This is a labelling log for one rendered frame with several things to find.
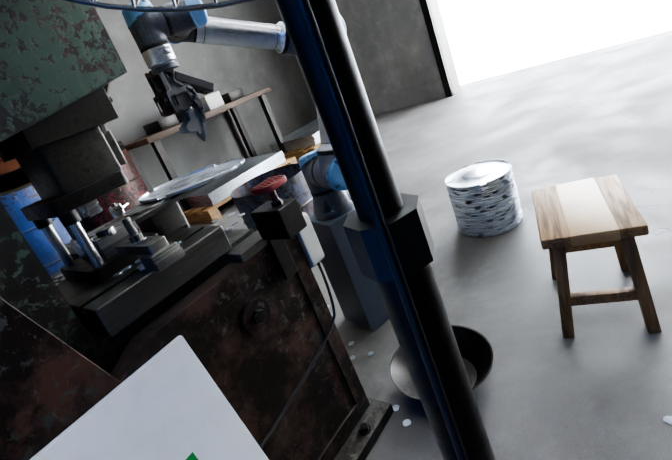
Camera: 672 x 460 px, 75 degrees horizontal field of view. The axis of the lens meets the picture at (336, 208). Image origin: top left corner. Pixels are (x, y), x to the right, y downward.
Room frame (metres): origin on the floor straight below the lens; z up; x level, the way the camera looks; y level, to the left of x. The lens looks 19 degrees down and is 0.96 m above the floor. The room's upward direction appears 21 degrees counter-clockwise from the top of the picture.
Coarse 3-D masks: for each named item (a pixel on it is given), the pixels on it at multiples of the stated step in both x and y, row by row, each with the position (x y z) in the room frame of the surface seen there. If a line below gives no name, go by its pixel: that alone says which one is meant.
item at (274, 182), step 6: (264, 180) 0.94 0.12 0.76; (270, 180) 0.92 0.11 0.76; (276, 180) 0.90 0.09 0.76; (282, 180) 0.91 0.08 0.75; (258, 186) 0.91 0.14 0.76; (264, 186) 0.88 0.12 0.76; (270, 186) 0.88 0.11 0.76; (276, 186) 0.89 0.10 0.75; (252, 192) 0.91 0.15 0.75; (258, 192) 0.89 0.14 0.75; (264, 192) 0.88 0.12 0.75; (270, 192) 0.91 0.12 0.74; (276, 192) 0.92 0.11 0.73; (276, 198) 0.91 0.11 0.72
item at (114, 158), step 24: (24, 144) 0.93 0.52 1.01; (48, 144) 0.91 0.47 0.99; (72, 144) 0.94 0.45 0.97; (96, 144) 0.97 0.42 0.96; (120, 144) 1.04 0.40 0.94; (24, 168) 0.98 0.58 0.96; (48, 168) 0.90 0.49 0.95; (72, 168) 0.92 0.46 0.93; (96, 168) 0.95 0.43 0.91; (120, 168) 0.98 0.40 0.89; (48, 192) 0.95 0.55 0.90
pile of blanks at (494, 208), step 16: (512, 176) 1.77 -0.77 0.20; (448, 192) 1.89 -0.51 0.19; (464, 192) 1.74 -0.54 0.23; (480, 192) 1.71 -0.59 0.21; (496, 192) 1.71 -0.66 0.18; (512, 192) 1.72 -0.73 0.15; (464, 208) 1.76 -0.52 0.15; (480, 208) 1.71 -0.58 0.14; (496, 208) 1.71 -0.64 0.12; (512, 208) 1.72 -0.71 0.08; (464, 224) 1.78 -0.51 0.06; (480, 224) 1.72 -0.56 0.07; (496, 224) 1.70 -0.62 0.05; (512, 224) 1.70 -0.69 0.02
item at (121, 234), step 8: (104, 224) 1.05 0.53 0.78; (112, 224) 1.01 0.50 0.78; (120, 224) 0.98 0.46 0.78; (136, 224) 0.96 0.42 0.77; (88, 232) 1.03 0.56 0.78; (120, 232) 0.93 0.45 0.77; (96, 240) 0.91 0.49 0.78; (104, 240) 0.91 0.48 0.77; (112, 240) 0.92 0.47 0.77; (120, 240) 0.93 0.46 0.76; (80, 248) 0.97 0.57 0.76; (96, 248) 0.91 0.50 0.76; (104, 248) 0.90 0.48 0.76; (112, 248) 0.91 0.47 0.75; (80, 256) 0.99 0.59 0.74; (104, 256) 0.90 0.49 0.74; (112, 256) 0.91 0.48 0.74
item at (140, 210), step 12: (192, 192) 1.08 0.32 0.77; (144, 204) 1.08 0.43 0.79; (156, 204) 1.02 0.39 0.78; (168, 204) 1.03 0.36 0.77; (120, 216) 1.08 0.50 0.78; (132, 216) 1.01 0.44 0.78; (144, 216) 0.98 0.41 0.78; (156, 216) 1.02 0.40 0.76; (168, 216) 1.04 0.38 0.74; (180, 216) 1.06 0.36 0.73; (144, 228) 1.06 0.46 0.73; (156, 228) 1.02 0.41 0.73; (168, 228) 1.03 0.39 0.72
